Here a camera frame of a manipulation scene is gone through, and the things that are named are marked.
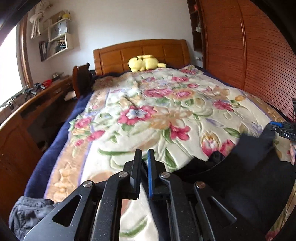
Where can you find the black trench coat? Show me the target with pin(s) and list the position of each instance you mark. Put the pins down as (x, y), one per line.
(251, 179)

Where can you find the wooden louvered wardrobe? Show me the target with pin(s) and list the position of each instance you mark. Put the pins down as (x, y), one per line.
(241, 46)

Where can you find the floral blanket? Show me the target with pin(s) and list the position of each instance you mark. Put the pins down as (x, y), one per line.
(179, 113)

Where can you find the yellow plush toy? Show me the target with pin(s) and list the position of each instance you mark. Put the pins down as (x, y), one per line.
(144, 62)

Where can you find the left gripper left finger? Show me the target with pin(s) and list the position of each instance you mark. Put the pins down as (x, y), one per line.
(93, 210)

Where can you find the window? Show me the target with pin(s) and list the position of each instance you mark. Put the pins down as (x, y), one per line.
(15, 72)

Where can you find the wooden chair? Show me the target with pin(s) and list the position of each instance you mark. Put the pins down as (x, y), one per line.
(81, 80)

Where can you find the navy bed sheet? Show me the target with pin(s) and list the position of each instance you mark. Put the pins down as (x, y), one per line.
(37, 184)

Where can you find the white wall shelf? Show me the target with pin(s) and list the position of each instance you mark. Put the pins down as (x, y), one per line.
(57, 37)

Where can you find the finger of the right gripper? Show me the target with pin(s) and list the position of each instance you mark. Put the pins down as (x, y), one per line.
(274, 123)

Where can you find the person's right hand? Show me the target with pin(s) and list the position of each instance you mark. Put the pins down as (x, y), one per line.
(292, 152)

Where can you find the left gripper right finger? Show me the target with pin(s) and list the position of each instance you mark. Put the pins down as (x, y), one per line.
(196, 213)

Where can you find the dark grey folded garment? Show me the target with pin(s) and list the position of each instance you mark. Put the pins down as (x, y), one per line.
(27, 213)

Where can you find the wooden desk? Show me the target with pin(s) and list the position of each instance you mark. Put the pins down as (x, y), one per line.
(19, 152)

